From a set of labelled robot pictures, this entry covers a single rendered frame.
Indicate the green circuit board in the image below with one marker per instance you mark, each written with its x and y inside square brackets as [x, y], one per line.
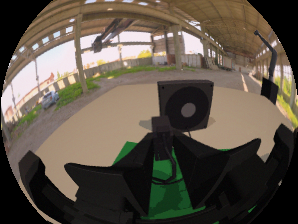
[166, 201]

